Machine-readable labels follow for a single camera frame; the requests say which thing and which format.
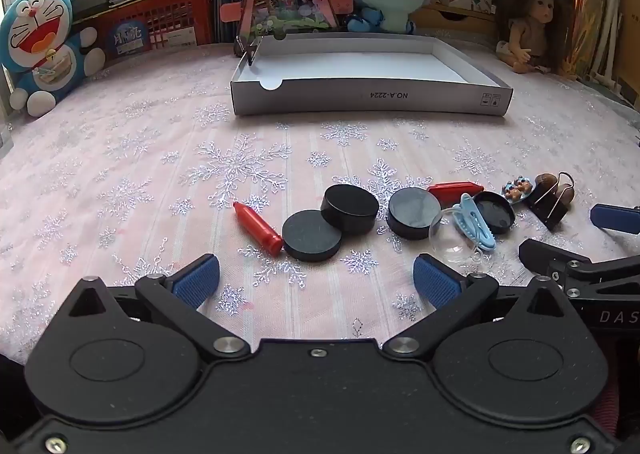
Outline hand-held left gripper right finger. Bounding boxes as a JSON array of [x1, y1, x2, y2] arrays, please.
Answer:
[[383, 254, 576, 361]]

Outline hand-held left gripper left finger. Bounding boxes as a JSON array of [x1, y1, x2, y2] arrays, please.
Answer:
[[55, 254, 252, 361]]

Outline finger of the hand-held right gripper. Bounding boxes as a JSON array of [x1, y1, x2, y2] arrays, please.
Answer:
[[519, 238, 640, 293], [590, 203, 640, 235]]

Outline black disc with raised rim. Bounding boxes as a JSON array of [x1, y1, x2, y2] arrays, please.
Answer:
[[470, 191, 516, 235]]

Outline small bear charm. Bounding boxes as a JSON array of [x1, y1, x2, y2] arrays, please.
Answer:
[[501, 175, 534, 205]]

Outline thick black disc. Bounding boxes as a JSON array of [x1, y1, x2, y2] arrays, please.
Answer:
[[320, 183, 380, 236], [387, 187, 442, 241]]

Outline red crayon-shaped toy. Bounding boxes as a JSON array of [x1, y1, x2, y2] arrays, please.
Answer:
[[232, 201, 285, 256], [427, 179, 484, 205]]

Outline white cardboard box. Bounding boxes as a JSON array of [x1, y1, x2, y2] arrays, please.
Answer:
[[230, 33, 514, 116]]

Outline clear plastic dome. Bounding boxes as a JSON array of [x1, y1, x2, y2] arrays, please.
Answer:
[[428, 209, 484, 265]]

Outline light blue plastic clip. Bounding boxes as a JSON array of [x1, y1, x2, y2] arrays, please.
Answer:
[[452, 192, 497, 253]]

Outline brown paper envelope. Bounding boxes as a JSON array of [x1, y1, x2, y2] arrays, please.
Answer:
[[619, 0, 640, 101]]

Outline orange leaning books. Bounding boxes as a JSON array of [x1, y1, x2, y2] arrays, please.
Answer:
[[570, 0, 617, 81]]

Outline white pipe rack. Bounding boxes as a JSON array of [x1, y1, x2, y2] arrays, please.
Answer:
[[594, 0, 622, 91]]

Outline brown-haired doll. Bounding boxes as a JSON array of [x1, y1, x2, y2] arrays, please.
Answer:
[[494, 0, 577, 78]]

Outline small black binder clip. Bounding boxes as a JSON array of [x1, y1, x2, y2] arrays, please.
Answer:
[[234, 34, 261, 66]]

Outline wooden drawer box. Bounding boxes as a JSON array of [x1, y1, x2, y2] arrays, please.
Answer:
[[410, 2, 501, 40]]

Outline red basket with blue label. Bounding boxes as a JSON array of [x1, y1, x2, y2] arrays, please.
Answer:
[[74, 0, 216, 68]]

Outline blue cat plush toy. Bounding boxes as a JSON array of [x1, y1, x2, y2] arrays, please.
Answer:
[[0, 0, 107, 118]]

